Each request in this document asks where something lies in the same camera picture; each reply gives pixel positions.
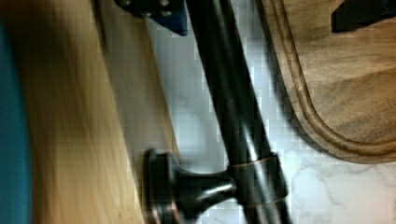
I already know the blue black gripper left finger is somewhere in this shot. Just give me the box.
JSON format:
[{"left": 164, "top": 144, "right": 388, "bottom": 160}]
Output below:
[{"left": 114, "top": 0, "right": 188, "bottom": 36}]

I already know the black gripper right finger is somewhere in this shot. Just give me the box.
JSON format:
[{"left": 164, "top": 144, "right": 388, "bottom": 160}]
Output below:
[{"left": 331, "top": 0, "right": 396, "bottom": 33}]

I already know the blue round plate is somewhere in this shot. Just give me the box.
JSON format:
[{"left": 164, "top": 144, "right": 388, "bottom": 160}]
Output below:
[{"left": 0, "top": 24, "right": 32, "bottom": 224}]

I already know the black drawer handle bar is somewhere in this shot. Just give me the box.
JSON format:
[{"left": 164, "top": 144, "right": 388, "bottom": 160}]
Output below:
[{"left": 144, "top": 0, "right": 291, "bottom": 224}]

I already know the dark wooden cutting board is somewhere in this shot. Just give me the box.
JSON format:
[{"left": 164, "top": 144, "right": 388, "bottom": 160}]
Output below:
[{"left": 256, "top": 0, "right": 396, "bottom": 163}]

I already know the light wooden drawer cabinet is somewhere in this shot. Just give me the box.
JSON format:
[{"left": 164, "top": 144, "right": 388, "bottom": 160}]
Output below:
[{"left": 1, "top": 0, "right": 177, "bottom": 224}]

